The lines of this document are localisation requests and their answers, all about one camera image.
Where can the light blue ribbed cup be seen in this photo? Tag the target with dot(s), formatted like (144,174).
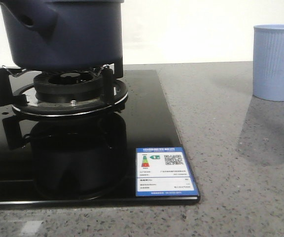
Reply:
(268,62)

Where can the dark blue cooking pot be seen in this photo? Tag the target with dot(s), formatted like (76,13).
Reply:
(61,35)

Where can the black pot support grate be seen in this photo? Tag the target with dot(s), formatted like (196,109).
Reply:
(24,100)

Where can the blue energy label sticker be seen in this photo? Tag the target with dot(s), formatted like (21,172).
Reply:
(164,172)

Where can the black glass gas stove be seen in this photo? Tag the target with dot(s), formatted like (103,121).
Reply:
(88,160)

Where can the black burner head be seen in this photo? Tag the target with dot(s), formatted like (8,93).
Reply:
(62,88)

